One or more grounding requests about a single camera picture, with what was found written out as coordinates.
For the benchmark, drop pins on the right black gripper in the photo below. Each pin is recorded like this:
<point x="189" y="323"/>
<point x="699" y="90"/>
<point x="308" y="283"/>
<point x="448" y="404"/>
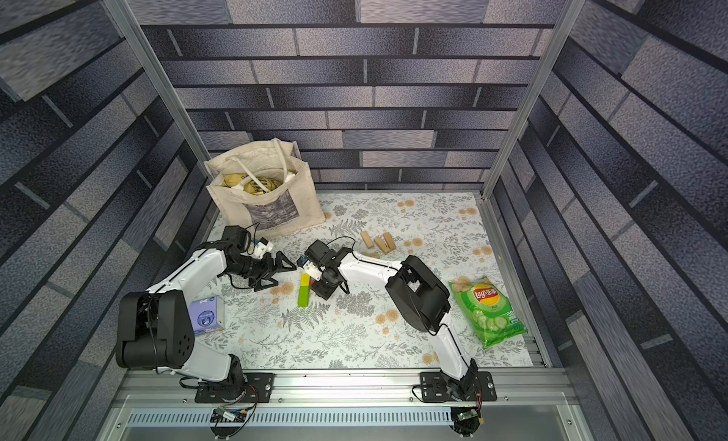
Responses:
<point x="324" y="280"/>

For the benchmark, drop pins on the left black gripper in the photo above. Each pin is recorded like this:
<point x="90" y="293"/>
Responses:
<point x="268" y="268"/>

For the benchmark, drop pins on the green wooden block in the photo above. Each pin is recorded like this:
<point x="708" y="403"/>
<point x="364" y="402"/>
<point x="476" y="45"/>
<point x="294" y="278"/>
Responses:
<point x="304" y="296"/>

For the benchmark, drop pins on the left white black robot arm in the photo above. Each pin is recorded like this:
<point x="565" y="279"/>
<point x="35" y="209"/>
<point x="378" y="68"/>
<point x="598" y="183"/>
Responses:
<point x="155" y="331"/>

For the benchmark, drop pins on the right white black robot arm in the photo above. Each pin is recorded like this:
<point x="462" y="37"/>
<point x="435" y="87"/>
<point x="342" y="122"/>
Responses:
<point x="418" y="294"/>

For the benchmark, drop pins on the natural block beside red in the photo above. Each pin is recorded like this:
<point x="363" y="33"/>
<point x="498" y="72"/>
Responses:
<point x="367" y="240"/>

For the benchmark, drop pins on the natural block numbered 49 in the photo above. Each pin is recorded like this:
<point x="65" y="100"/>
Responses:
<point x="382" y="245"/>

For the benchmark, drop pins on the rightmost natural wooden block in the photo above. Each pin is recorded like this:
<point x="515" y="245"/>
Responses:
<point x="389" y="241"/>

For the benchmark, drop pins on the purple white small box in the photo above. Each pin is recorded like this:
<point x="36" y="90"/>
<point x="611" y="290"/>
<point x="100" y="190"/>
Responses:
<point x="207" y="315"/>

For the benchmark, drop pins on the beige canvas tote bag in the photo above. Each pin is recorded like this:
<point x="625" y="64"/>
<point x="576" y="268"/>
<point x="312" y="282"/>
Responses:
<point x="292" y="207"/>

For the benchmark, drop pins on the yellow items inside bag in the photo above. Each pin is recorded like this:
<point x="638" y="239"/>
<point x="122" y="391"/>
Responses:
<point x="255" y="186"/>

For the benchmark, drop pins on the left circuit board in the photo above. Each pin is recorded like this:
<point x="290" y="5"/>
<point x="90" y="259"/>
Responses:
<point x="222" y="415"/>

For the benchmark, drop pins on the circuit board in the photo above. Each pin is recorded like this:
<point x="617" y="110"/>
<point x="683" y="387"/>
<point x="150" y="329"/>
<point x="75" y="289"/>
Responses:
<point x="222" y="415"/>
<point x="466" y="421"/>

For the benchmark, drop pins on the green chips bag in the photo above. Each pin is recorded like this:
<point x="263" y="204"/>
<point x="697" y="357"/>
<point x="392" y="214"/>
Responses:
<point x="488" y="310"/>

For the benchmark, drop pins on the right circuit board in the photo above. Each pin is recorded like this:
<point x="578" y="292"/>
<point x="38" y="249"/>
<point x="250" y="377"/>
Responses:
<point x="466" y="421"/>

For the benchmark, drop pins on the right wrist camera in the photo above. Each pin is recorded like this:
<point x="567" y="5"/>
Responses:
<point x="309" y="267"/>

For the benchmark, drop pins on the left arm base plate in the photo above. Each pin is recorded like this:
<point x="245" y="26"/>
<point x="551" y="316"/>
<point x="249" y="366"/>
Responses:
<point x="249" y="388"/>

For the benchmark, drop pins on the aluminium front rail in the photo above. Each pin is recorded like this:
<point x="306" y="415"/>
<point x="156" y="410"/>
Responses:
<point x="353" y="388"/>

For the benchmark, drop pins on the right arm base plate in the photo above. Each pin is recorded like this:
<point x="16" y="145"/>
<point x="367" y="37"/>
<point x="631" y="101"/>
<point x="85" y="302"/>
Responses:
<point x="436" y="387"/>

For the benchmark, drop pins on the left aluminium frame post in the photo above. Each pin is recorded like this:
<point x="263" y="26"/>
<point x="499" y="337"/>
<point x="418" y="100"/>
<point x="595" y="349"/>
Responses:
<point x="122" y="14"/>

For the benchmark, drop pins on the aluminium frame post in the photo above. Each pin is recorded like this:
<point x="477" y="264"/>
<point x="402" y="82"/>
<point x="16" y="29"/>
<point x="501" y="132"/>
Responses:
<point x="122" y="14"/>
<point x="561" y="31"/>

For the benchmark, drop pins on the right aluminium frame post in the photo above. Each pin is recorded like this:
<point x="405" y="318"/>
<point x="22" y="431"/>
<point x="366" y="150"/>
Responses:
<point x="561" y="31"/>

